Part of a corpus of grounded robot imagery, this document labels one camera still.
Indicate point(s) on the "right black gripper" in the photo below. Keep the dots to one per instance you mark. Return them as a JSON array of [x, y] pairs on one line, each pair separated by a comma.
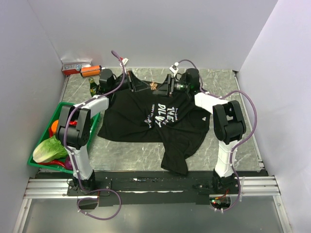
[[167, 87]]

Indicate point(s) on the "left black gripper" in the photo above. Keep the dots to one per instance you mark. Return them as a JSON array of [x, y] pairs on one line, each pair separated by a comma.
[[139, 85]]

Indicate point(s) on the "small sparkly brooch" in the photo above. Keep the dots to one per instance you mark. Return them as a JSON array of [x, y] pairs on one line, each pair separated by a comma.
[[153, 86]]

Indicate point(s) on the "black printed t-shirt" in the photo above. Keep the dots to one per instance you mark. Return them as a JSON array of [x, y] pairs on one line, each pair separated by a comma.
[[174, 121]]

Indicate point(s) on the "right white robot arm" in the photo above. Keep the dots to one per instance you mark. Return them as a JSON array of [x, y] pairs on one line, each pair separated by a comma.
[[228, 121]]

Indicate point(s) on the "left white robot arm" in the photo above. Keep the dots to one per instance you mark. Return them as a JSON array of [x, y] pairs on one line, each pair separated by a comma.
[[109, 85]]

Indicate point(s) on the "green glass bottle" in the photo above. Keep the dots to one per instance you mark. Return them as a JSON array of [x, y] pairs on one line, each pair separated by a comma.
[[93, 87]]

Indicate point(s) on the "orange cylinder tool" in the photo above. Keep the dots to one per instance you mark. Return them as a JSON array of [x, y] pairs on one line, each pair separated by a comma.
[[91, 71]]

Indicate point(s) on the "red white cardboard box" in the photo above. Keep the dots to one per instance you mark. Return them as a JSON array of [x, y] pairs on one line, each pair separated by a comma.
[[70, 68]]

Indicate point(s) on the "orange fruit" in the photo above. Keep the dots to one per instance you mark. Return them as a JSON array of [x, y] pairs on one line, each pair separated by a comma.
[[54, 126]]

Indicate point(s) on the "purple red onion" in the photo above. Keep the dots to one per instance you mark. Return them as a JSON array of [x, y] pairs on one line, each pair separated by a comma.
[[68, 164]]

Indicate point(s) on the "lettuce head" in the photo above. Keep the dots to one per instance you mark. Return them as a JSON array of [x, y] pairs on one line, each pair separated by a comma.
[[48, 150]]

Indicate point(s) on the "red chili pepper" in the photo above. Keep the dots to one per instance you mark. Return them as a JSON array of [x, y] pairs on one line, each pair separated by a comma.
[[54, 162]]

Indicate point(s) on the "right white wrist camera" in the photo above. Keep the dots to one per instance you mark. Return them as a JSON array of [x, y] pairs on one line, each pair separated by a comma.
[[174, 68]]

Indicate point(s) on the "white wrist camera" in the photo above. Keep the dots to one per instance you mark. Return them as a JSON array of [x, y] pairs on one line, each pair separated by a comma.
[[174, 68], [124, 61]]

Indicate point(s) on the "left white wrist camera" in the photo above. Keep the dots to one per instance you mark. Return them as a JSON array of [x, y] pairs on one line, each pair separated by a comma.
[[124, 61]]

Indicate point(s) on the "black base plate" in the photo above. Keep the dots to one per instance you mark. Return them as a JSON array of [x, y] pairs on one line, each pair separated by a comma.
[[153, 187]]

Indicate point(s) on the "aluminium rail frame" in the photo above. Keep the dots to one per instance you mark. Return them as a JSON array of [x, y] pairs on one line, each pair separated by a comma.
[[59, 188]]

